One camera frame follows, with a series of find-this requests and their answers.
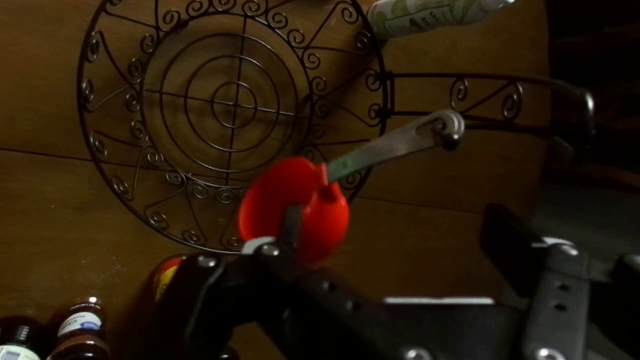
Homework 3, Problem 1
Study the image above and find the syrup bottle yellow cap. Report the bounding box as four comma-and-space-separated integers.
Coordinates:
46, 297, 112, 360

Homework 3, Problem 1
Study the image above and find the dark small jar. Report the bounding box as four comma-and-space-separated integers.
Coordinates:
0, 316, 45, 360

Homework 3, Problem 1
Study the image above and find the black wire basket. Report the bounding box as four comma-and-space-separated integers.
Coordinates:
77, 0, 595, 254

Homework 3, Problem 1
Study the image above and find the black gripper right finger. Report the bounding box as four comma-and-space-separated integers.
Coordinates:
480, 204, 640, 360

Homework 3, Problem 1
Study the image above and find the white spray bottle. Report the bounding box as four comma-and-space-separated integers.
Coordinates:
369, 0, 517, 41

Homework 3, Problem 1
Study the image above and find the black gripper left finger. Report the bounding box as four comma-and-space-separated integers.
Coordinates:
180, 207, 401, 360

